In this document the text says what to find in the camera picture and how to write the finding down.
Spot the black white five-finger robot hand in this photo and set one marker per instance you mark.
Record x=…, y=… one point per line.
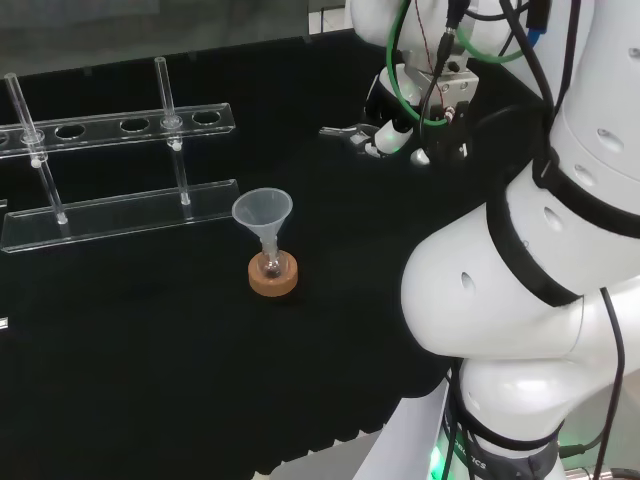
x=387, y=137

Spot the clear glass weighing funnel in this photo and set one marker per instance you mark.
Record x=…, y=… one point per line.
x=340, y=131

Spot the translucent plastic funnel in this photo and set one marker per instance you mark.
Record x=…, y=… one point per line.
x=262, y=210

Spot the clear acrylic funnel stand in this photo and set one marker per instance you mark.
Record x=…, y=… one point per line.
x=100, y=127

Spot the small round-bottom glass flask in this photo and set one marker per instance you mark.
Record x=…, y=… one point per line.
x=272, y=267

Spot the black bench cloth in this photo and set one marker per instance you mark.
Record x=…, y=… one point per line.
x=150, y=375

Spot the silver wrist camera block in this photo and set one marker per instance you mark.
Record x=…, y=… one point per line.
x=457, y=87

